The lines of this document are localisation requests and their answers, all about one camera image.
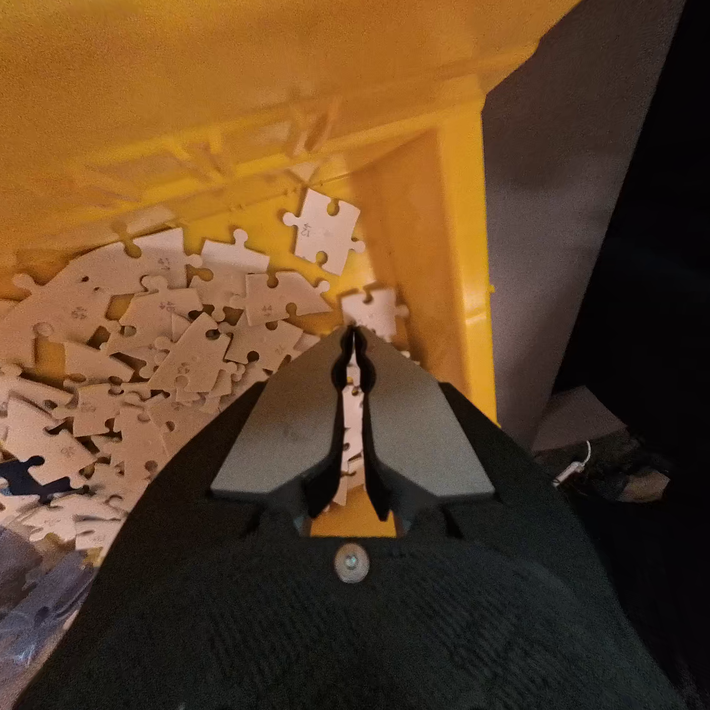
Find white cable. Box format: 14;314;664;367
552;441;591;486

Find dark blue jigsaw piece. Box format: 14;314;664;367
0;455;89;503

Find pile of white puzzle pieces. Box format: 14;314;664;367
0;189;411;561

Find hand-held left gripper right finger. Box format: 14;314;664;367
355;326;496;521

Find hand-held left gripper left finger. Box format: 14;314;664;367
210;326;356;520

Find yellow plastic bin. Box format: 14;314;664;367
0;0;583;539

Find clear plastic bag blue parts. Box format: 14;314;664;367
0;521;103;710

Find dark cloth bundle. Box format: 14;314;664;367
555;435;673;503

